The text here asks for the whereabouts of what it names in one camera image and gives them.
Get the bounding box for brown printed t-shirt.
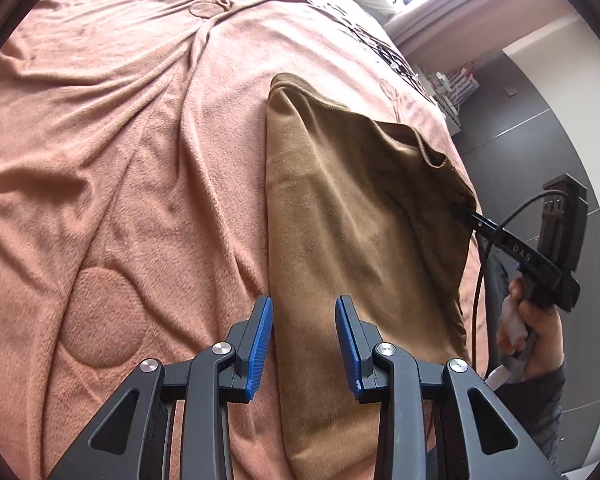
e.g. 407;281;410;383
265;74;477;479

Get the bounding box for person's right forearm sleeve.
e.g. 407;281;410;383
495;364;566;469

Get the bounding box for person's right hand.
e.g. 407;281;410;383
496;276;565;382

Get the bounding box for person's patterned trouser legs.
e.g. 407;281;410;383
478;236;509;374

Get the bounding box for white bedside cabinet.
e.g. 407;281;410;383
431;91;462;136

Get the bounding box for items on bedside cabinet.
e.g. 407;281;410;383
413;62;479;108

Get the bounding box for salmon pink bed blanket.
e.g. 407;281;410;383
0;0;460;479

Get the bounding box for right pink curtain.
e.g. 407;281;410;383
384;0;574;73

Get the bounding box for black braided cable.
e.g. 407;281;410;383
469;187;574;366

